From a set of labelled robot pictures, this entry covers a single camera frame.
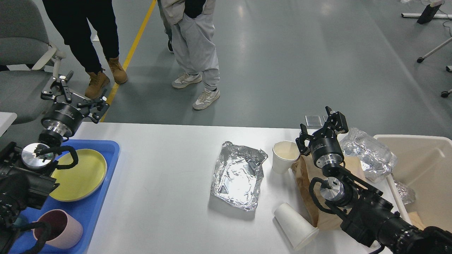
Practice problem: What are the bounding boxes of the yellow plate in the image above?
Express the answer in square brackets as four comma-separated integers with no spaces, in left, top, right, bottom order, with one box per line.
[50,149,108,202]

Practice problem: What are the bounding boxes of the person black trousers brown boots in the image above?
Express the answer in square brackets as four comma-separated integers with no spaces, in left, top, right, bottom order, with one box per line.
[42,0,128,99]

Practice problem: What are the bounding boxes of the upright white paper cup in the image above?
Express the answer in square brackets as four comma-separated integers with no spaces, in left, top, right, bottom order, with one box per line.
[272,140,300,174]

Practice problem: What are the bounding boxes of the blue plastic tray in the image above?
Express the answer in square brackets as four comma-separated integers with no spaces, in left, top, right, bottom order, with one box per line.
[18,139,120,254]

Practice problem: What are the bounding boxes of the person grey sweatpants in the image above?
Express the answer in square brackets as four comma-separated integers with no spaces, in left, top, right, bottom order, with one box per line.
[161,0,220,110]

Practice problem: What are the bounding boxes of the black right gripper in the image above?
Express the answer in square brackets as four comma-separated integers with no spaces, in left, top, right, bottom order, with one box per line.
[296,106,349,168]

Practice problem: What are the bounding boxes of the lying white paper cup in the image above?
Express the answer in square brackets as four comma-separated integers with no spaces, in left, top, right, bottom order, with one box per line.
[273,203,319,251]

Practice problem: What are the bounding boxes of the brown paper bag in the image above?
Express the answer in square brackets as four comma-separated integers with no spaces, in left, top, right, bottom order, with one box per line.
[292,155,366,231]

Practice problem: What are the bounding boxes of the metal floor socket plate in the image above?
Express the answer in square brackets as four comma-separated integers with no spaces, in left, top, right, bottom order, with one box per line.
[305,115,323,128]

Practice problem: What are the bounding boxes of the crumpled foil wrap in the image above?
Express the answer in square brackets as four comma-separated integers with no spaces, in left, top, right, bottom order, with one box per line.
[339,128,398,183]

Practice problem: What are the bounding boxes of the aluminium foil tray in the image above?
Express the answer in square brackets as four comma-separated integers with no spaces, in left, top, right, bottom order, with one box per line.
[210,141,268,212]

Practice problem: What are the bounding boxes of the person faded jeans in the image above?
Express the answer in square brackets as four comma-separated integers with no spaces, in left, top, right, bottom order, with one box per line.
[157,0,174,53]

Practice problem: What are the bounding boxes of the pink mug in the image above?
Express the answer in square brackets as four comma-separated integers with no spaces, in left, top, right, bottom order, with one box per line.
[36,209,83,249]

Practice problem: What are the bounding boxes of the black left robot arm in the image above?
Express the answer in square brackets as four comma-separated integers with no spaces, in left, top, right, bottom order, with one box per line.
[1,73,109,254]

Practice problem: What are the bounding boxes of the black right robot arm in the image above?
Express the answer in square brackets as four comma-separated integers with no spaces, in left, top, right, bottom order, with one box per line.
[296,106,452,254]

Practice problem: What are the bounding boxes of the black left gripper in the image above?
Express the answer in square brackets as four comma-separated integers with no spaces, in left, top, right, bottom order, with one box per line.
[41,71,110,137]

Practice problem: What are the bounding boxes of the grey office chair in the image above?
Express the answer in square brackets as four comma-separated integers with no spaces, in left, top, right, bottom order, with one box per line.
[0,0,66,124]

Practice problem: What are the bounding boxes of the foil piece in bin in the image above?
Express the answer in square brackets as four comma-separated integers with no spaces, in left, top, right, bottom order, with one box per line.
[394,180,417,205]

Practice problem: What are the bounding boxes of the beige plastic bin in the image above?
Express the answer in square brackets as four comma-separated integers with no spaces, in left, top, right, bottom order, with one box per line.
[374,134,452,231]

